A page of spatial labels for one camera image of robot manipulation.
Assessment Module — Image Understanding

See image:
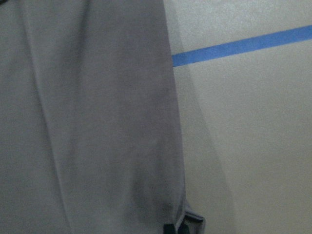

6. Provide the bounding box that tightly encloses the dark brown t-shirt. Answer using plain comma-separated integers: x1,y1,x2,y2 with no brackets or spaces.
0,0,207,234

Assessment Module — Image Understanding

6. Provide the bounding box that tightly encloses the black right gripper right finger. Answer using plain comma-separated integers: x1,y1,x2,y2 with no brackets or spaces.
179,224,190,234

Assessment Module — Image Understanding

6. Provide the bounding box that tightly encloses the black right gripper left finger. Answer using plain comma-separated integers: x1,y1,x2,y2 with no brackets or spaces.
163,224,176,234

